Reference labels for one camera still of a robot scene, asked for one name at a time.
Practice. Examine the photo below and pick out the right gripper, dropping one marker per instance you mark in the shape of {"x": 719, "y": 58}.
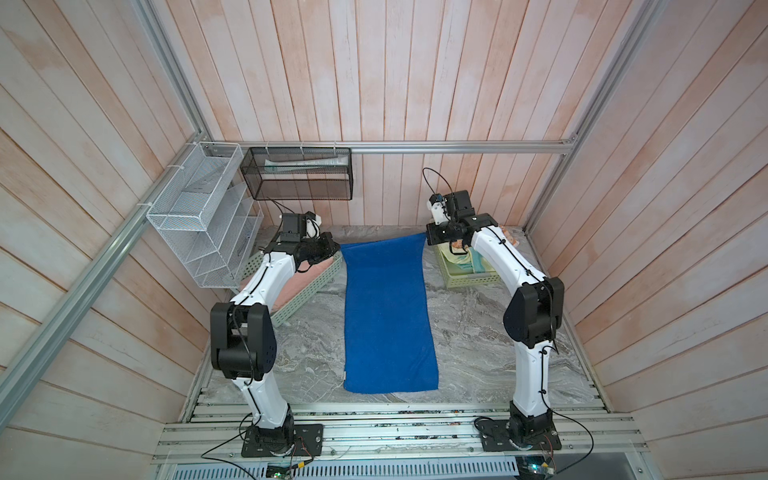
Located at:
{"x": 431, "y": 231}

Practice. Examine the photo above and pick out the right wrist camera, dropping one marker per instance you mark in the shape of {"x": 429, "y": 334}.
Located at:
{"x": 437, "y": 207}

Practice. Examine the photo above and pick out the black wire mesh basket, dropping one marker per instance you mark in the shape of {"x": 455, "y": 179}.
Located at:
{"x": 299, "y": 173}

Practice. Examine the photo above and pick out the pink towel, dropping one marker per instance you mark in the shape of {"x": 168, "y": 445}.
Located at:
{"x": 277, "y": 283}

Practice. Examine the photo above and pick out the yellow-green plastic basket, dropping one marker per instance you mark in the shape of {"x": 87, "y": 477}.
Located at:
{"x": 463, "y": 281}

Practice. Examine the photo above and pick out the mint green plastic basket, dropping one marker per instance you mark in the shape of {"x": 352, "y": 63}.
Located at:
{"x": 297, "y": 291}

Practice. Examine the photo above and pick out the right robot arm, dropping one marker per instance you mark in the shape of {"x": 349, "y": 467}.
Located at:
{"x": 531, "y": 320}

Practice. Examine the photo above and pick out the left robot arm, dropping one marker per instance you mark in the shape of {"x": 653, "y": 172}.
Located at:
{"x": 243, "y": 342}

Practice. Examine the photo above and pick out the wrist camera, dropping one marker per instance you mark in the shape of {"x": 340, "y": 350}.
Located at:
{"x": 312, "y": 223}
{"x": 437, "y": 207}

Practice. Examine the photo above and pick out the blue towel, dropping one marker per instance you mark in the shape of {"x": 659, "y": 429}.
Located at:
{"x": 389, "y": 346}

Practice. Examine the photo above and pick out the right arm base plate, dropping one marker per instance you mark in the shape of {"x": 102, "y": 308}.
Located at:
{"x": 501, "y": 436}

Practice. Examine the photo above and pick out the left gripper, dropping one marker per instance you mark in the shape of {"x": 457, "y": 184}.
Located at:
{"x": 328, "y": 248}

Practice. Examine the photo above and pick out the light green yellow towel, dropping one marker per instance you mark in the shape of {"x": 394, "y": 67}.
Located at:
{"x": 464, "y": 263}

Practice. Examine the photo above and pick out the orange patterned towel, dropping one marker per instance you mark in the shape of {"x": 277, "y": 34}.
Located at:
{"x": 457, "y": 246}

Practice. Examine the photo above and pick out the aluminium rail frame front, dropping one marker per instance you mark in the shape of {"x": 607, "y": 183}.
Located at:
{"x": 400, "y": 440}

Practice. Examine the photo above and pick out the white wire mesh shelf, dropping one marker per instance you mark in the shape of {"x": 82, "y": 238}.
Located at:
{"x": 207, "y": 217}

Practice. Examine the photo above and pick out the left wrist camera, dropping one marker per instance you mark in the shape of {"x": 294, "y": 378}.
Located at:
{"x": 312, "y": 223}

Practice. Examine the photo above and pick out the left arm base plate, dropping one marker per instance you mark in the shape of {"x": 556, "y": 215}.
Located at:
{"x": 304, "y": 439}

